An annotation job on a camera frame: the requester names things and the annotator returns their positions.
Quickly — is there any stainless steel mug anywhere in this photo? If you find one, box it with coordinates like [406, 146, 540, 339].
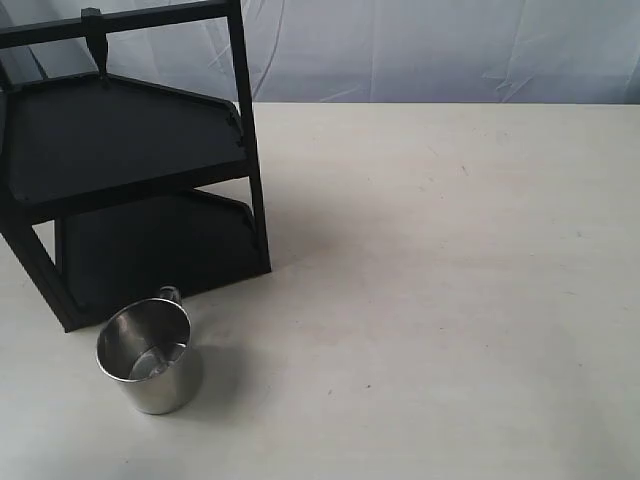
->
[96, 286, 204, 415]

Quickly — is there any black shelf rack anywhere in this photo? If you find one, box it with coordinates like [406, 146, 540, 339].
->
[1, 1, 271, 332]

